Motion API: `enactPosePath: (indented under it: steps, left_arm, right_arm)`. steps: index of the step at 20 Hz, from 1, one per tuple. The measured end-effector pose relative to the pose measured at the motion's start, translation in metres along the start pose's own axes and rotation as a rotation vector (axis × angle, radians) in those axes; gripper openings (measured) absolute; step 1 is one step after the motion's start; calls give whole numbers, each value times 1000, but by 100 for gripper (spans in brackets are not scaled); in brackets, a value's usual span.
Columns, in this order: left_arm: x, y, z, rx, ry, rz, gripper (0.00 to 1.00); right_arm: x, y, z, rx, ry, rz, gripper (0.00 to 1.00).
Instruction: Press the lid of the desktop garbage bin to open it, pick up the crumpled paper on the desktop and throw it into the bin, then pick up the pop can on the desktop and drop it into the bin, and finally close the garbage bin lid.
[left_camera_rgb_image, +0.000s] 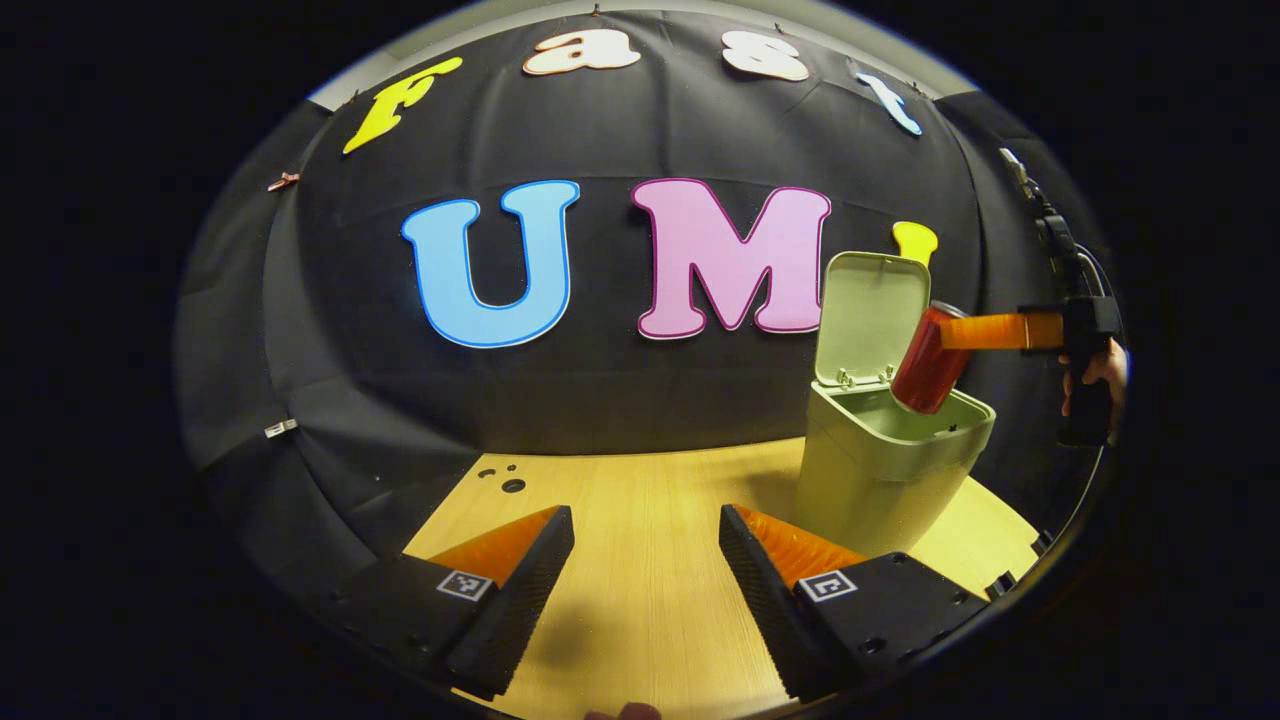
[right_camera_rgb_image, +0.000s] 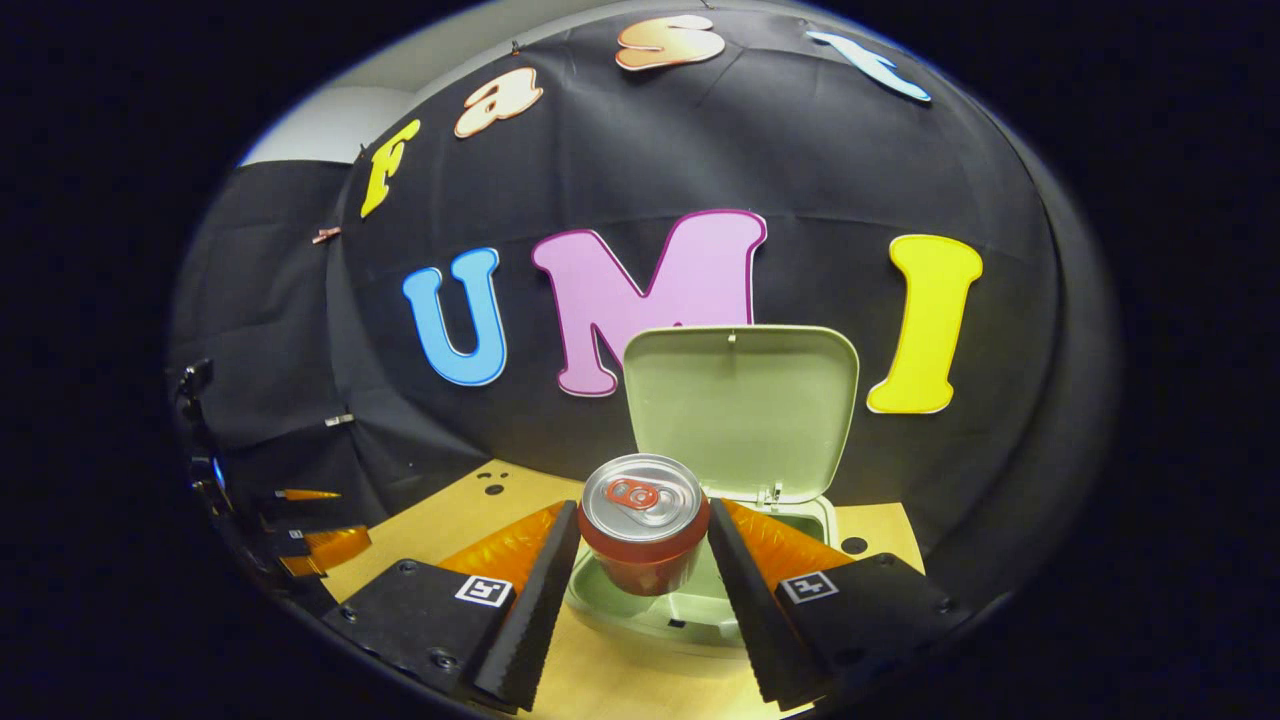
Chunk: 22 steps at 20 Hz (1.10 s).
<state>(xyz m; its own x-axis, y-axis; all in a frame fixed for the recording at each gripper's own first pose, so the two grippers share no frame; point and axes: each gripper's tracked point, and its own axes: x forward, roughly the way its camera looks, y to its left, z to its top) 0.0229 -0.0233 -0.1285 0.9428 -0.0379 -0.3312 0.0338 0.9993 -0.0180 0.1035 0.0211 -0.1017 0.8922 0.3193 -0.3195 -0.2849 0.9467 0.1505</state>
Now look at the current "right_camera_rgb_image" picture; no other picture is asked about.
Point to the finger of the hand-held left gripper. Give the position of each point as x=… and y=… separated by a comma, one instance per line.
x=335, y=550
x=310, y=494

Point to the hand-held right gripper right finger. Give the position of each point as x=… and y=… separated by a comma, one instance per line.
x=745, y=600

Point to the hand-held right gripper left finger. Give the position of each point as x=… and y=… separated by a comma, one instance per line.
x=540, y=610

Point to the red pop can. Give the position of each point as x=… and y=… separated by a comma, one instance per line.
x=645, y=550

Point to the pale green desktop garbage bin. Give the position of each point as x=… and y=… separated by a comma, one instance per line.
x=740, y=410

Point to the wooden desktop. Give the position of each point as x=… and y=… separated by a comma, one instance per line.
x=440, y=520

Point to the copper cloth clip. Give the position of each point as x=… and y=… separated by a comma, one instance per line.
x=326, y=235

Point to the black backdrop cloth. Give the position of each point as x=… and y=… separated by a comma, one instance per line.
x=850, y=180

